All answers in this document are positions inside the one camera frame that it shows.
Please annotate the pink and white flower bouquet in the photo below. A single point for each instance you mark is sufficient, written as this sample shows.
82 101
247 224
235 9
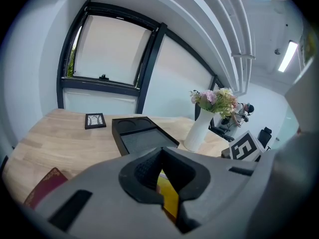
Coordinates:
216 101

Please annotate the black office chair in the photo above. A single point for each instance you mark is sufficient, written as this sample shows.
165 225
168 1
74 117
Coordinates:
264 137

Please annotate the black tray container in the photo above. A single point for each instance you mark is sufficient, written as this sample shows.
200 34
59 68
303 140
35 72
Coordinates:
144 139

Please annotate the white ceiling pipes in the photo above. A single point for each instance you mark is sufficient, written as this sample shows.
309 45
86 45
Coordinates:
239 34

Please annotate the black picture frame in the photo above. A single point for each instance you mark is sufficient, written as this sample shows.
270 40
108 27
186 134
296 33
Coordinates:
94 121

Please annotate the white ribbed vase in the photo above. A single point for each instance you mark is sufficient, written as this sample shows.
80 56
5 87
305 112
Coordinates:
199 131

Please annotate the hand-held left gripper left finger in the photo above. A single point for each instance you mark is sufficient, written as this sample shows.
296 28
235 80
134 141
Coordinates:
104 183

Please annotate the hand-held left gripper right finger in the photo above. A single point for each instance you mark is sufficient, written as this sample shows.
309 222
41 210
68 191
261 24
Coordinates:
219 183

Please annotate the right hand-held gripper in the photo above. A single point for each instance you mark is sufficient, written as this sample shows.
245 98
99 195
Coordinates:
245 147

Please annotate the black window frame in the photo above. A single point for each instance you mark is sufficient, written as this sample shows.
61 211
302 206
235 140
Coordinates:
147 66

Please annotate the maroon book with gold print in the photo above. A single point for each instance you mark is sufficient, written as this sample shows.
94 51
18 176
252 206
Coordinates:
46 185

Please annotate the ceiling tube light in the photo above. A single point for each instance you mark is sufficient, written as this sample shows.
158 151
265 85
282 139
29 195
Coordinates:
287 56

